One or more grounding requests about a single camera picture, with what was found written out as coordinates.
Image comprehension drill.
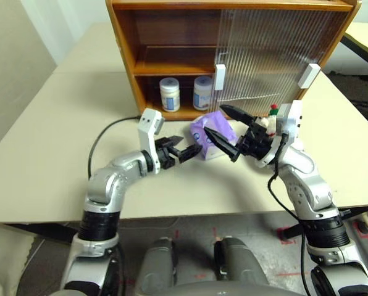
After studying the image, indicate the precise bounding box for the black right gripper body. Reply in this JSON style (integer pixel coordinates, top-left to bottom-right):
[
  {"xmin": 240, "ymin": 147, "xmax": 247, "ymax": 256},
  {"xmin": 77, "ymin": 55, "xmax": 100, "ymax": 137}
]
[{"xmin": 238, "ymin": 118, "xmax": 276, "ymax": 162}]

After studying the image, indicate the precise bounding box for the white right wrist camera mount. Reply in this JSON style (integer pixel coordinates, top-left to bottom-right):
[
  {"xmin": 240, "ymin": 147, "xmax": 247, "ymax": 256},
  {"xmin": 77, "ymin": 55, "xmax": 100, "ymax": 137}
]
[{"xmin": 275, "ymin": 100, "xmax": 304, "ymax": 146}]

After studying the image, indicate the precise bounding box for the grey robot torso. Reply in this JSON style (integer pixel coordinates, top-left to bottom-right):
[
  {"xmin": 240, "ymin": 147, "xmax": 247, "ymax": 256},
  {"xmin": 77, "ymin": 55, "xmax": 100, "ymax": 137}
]
[{"xmin": 159, "ymin": 282, "xmax": 305, "ymax": 296}]

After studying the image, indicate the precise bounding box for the purple tissue pack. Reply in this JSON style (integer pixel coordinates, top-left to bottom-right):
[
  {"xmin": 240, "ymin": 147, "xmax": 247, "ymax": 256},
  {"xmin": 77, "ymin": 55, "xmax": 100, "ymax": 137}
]
[{"xmin": 189, "ymin": 110, "xmax": 238, "ymax": 162}]

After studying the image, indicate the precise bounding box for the grey right robot leg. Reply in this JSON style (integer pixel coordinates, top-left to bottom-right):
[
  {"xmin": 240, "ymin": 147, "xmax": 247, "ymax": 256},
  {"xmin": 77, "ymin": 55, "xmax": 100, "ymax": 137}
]
[{"xmin": 214, "ymin": 236, "xmax": 268, "ymax": 286}]

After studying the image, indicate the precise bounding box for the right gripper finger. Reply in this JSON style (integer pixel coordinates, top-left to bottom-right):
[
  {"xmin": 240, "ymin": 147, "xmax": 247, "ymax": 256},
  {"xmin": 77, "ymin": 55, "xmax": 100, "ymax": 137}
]
[
  {"xmin": 219, "ymin": 104, "xmax": 257, "ymax": 126},
  {"xmin": 203, "ymin": 125, "xmax": 241, "ymax": 163}
]

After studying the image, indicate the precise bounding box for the white lidded plastic jar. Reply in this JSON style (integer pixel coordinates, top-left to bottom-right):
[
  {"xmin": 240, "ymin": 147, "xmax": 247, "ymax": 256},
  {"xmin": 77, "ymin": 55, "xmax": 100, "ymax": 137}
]
[{"xmin": 192, "ymin": 76, "xmax": 215, "ymax": 112}]

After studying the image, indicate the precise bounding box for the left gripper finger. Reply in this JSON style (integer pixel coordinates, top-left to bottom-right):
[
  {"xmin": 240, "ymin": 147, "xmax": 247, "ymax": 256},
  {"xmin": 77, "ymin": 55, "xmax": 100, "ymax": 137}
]
[
  {"xmin": 172, "ymin": 144, "xmax": 204, "ymax": 165},
  {"xmin": 162, "ymin": 134, "xmax": 185, "ymax": 148}
]

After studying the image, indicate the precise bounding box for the white jar checkered blue label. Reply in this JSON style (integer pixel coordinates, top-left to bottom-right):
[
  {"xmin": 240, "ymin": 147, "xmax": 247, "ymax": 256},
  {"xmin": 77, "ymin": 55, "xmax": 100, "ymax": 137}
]
[{"xmin": 159, "ymin": 77, "xmax": 182, "ymax": 113}]

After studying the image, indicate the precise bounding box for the wooden cabinet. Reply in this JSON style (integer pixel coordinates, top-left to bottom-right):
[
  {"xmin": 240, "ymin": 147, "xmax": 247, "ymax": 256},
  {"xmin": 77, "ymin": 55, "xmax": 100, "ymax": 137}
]
[{"xmin": 105, "ymin": 0, "xmax": 362, "ymax": 121}]

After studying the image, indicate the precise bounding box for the grey left robot leg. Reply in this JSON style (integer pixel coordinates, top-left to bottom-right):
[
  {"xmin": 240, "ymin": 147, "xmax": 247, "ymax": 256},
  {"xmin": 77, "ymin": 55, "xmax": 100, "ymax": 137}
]
[{"xmin": 139, "ymin": 236, "xmax": 177, "ymax": 296}]

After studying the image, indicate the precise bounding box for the cream adjoining table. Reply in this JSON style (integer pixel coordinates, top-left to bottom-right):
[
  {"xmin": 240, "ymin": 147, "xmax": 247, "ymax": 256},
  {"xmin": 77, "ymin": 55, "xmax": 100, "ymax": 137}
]
[{"xmin": 52, "ymin": 23, "xmax": 132, "ymax": 75}]

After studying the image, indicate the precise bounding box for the white plush toy striped scarf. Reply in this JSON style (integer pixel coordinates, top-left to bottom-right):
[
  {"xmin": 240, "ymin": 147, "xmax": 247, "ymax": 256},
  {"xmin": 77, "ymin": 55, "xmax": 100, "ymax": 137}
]
[{"xmin": 254, "ymin": 104, "xmax": 305, "ymax": 169}]

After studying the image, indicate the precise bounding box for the grey robot leg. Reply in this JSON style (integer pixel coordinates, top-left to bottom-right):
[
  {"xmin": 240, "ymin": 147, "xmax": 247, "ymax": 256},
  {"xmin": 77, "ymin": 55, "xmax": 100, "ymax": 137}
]
[
  {"xmin": 139, "ymin": 236, "xmax": 177, "ymax": 296},
  {"xmin": 214, "ymin": 236, "xmax": 268, "ymax": 286}
]

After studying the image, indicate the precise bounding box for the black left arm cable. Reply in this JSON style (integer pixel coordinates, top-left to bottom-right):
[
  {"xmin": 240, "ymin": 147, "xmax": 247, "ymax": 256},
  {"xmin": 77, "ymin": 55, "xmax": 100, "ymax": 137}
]
[{"xmin": 87, "ymin": 115, "xmax": 141, "ymax": 179}]

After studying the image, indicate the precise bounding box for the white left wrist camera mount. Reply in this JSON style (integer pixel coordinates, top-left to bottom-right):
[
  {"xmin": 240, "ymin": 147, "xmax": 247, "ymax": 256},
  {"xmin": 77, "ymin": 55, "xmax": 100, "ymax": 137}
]
[{"xmin": 136, "ymin": 107, "xmax": 165, "ymax": 172}]

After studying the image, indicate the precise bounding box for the cream table with black frame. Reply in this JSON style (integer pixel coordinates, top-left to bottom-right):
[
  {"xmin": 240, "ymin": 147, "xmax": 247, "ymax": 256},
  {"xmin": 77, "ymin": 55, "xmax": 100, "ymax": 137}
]
[{"xmin": 341, "ymin": 21, "xmax": 368, "ymax": 75}]

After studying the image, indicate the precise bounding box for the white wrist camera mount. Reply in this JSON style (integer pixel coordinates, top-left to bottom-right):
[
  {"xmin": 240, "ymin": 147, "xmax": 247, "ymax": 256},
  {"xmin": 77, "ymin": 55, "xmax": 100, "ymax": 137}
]
[
  {"xmin": 275, "ymin": 100, "xmax": 304, "ymax": 146},
  {"xmin": 136, "ymin": 107, "xmax": 165, "ymax": 172}
]

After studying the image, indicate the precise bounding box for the white door handle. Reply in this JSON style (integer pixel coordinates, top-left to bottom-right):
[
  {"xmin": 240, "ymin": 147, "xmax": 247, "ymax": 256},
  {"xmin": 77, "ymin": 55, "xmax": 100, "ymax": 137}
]
[
  {"xmin": 297, "ymin": 64, "xmax": 321, "ymax": 91},
  {"xmin": 214, "ymin": 64, "xmax": 227, "ymax": 91}
]

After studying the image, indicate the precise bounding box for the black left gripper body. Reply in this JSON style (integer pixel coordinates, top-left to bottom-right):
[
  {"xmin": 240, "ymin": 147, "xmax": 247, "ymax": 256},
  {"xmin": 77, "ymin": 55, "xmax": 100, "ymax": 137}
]
[{"xmin": 154, "ymin": 138, "xmax": 180, "ymax": 170}]

